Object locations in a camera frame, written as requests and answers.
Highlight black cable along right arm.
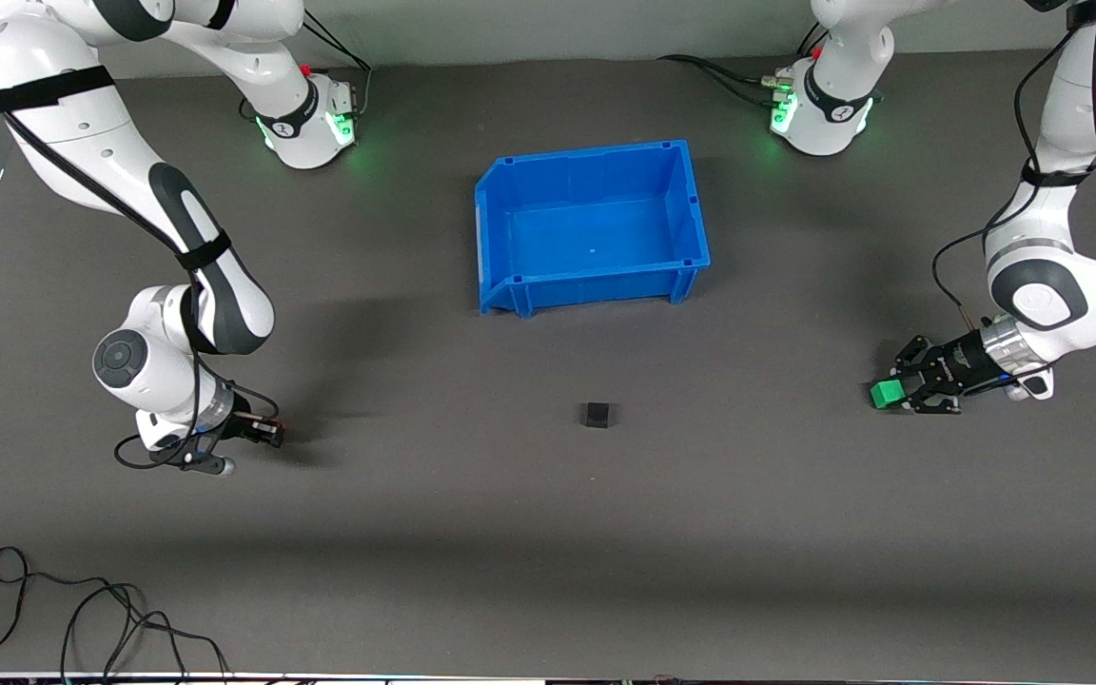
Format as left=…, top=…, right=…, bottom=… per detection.
left=0, top=43, right=281, bottom=473

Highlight dark grey table mat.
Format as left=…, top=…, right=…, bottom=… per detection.
left=0, top=43, right=1096, bottom=678

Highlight black base power cable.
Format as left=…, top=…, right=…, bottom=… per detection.
left=301, top=10, right=374, bottom=110
left=657, top=21, right=830, bottom=108

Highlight blue plastic storage bin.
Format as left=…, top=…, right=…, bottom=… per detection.
left=474, top=139, right=712, bottom=318

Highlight loose black floor cable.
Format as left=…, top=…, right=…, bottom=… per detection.
left=0, top=546, right=230, bottom=678

